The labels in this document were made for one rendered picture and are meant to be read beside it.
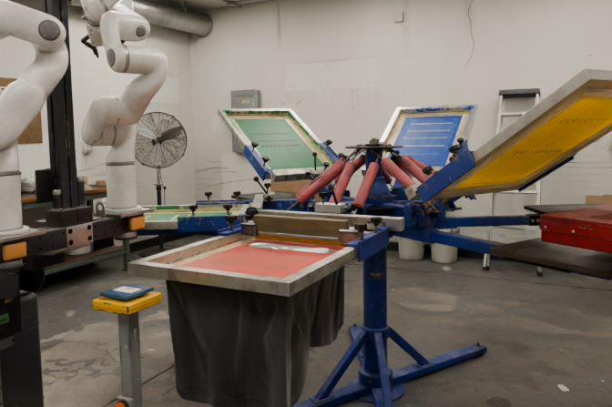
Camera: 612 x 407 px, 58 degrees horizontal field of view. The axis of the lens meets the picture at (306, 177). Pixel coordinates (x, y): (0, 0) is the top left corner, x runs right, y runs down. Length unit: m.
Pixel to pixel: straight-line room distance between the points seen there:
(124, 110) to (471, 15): 4.83
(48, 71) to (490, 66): 5.01
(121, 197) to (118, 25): 0.55
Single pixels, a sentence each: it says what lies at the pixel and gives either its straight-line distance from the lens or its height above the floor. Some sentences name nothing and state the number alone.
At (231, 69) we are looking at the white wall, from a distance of 7.32.
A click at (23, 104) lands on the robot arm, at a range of 1.56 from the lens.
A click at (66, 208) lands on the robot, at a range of 1.80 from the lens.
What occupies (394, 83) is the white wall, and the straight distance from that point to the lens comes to 6.32.
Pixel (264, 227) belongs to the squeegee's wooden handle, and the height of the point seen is 1.01.
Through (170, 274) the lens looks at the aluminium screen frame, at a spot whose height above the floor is 0.97.
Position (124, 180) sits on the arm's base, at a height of 1.24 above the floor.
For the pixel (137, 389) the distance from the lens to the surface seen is 1.70.
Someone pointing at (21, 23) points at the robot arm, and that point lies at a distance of 1.59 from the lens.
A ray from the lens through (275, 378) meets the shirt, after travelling 1.74.
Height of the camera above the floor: 1.39
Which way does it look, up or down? 5 degrees down
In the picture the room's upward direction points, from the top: 1 degrees counter-clockwise
